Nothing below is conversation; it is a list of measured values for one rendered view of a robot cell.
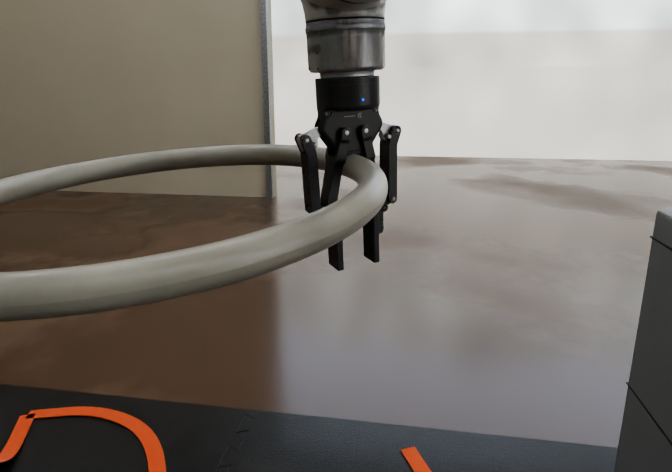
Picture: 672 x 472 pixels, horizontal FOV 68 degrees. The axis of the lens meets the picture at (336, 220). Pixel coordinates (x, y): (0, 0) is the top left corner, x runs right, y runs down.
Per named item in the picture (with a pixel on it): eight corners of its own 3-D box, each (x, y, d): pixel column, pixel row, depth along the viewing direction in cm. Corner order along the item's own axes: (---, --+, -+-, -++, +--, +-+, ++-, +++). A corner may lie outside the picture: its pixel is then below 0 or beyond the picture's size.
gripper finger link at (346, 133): (354, 128, 58) (343, 126, 57) (336, 221, 60) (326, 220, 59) (339, 125, 61) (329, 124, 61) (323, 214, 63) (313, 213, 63)
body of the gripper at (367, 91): (364, 73, 63) (366, 146, 66) (301, 76, 60) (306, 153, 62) (395, 72, 56) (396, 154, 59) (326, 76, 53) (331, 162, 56)
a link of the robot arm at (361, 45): (293, 26, 59) (296, 79, 60) (324, 18, 51) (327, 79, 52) (361, 25, 62) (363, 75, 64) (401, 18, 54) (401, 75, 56)
